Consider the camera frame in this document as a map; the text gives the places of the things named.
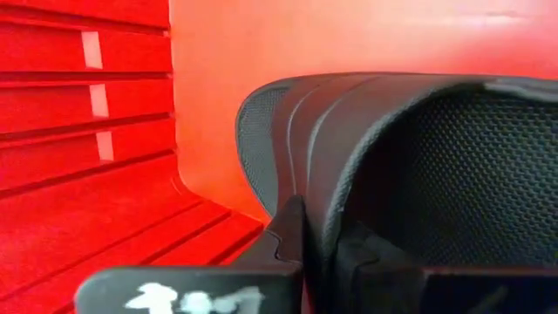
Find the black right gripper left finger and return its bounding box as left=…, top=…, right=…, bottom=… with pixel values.
left=73, top=195, right=306, bottom=314

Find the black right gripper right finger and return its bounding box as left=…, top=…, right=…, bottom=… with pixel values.
left=333, top=222, right=558, bottom=314

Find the red plastic bin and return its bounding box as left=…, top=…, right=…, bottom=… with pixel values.
left=0, top=0, right=558, bottom=314

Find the black rubber slide sandal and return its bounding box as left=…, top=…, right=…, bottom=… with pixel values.
left=235, top=72, right=558, bottom=314

